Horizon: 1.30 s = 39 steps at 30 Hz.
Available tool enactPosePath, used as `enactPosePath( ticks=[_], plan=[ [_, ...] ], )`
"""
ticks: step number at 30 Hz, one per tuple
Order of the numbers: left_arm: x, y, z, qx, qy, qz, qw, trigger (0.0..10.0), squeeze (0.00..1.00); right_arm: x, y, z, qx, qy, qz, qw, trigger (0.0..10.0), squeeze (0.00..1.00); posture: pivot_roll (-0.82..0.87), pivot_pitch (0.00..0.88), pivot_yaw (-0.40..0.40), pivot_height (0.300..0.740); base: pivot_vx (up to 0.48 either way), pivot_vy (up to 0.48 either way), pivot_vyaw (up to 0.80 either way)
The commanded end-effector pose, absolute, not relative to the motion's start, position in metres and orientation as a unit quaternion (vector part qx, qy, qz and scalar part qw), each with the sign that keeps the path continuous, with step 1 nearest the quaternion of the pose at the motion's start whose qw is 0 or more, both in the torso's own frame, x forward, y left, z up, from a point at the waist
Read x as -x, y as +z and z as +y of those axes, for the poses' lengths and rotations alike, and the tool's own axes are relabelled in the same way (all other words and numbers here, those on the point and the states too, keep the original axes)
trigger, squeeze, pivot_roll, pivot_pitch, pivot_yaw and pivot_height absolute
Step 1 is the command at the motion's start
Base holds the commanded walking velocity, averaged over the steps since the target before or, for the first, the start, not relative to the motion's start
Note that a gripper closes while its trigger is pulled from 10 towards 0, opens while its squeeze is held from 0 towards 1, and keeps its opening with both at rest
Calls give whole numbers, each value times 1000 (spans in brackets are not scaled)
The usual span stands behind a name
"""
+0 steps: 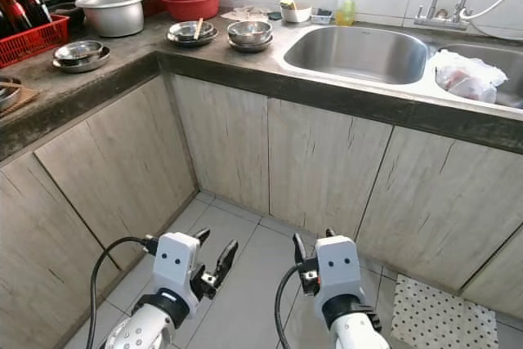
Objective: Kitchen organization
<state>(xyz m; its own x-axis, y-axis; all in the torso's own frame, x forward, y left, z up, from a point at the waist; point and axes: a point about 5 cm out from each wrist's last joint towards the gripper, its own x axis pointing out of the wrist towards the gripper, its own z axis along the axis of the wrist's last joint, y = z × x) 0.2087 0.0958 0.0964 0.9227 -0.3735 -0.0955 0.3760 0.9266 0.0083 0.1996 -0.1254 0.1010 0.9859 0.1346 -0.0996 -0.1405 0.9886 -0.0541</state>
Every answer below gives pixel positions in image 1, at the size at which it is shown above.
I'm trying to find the white dotted floor mat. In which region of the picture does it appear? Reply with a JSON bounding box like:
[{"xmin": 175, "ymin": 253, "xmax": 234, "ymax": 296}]
[{"xmin": 390, "ymin": 274, "xmax": 499, "ymax": 349}]

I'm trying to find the stainless steel double sink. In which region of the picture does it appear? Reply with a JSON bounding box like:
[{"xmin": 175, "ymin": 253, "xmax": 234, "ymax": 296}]
[{"xmin": 274, "ymin": 22, "xmax": 523, "ymax": 121}]

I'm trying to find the steel bowl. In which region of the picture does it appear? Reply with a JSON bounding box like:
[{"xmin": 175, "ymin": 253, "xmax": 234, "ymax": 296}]
[
  {"xmin": 227, "ymin": 20, "xmax": 273, "ymax": 43},
  {"xmin": 56, "ymin": 40, "xmax": 107, "ymax": 62},
  {"xmin": 170, "ymin": 20, "xmax": 215, "ymax": 41},
  {"xmin": 227, "ymin": 36, "xmax": 274, "ymax": 54}
]

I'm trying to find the small white bowl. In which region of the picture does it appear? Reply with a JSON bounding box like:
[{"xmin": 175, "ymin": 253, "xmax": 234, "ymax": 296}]
[{"xmin": 279, "ymin": 6, "xmax": 313, "ymax": 25}]

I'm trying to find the large flat cardboard sheet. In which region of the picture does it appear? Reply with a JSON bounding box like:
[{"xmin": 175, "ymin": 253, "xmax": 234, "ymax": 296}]
[{"xmin": 0, "ymin": 86, "xmax": 40, "ymax": 119}]

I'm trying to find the yellow dish soap bottle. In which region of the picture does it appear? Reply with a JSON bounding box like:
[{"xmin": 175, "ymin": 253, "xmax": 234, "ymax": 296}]
[{"xmin": 333, "ymin": 0, "xmax": 358, "ymax": 27}]

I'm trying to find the crumpled clear plastic wrap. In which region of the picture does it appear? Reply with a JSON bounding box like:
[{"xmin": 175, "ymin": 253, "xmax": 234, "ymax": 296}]
[{"xmin": 219, "ymin": 6, "xmax": 270, "ymax": 25}]

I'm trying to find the red plastic basin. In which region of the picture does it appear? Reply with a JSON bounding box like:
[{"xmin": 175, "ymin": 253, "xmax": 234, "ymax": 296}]
[{"xmin": 157, "ymin": 0, "xmax": 223, "ymax": 23}]

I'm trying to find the aluminium cooking pot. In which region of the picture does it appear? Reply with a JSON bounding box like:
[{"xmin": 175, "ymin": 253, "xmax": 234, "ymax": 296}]
[{"xmin": 75, "ymin": 0, "xmax": 146, "ymax": 38}]

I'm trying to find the red plastic bottle basket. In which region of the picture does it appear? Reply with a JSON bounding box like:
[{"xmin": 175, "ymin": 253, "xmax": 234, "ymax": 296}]
[{"xmin": 0, "ymin": 14, "xmax": 70, "ymax": 69}]

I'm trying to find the black stone mortar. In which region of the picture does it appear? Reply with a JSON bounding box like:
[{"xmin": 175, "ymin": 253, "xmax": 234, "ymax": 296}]
[{"xmin": 49, "ymin": 2, "xmax": 84, "ymax": 27}]

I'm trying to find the red labelled sauce bottle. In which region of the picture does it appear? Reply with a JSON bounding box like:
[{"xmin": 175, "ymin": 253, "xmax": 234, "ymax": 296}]
[{"xmin": 0, "ymin": 0, "xmax": 35, "ymax": 35}]

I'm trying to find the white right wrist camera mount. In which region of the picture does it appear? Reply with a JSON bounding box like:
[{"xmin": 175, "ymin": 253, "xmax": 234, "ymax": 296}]
[{"xmin": 315, "ymin": 236, "xmax": 364, "ymax": 301}]

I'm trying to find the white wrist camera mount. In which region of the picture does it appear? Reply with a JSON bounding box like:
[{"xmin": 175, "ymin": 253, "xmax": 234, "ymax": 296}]
[
  {"xmin": 315, "ymin": 236, "xmax": 364, "ymax": 301},
  {"xmin": 154, "ymin": 232, "xmax": 202, "ymax": 299}
]

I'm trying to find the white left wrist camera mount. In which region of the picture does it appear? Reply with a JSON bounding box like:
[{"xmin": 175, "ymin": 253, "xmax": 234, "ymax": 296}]
[{"xmin": 154, "ymin": 232, "xmax": 202, "ymax": 299}]

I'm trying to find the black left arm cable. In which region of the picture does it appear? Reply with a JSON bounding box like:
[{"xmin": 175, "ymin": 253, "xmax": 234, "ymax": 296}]
[{"xmin": 88, "ymin": 236, "xmax": 160, "ymax": 349}]

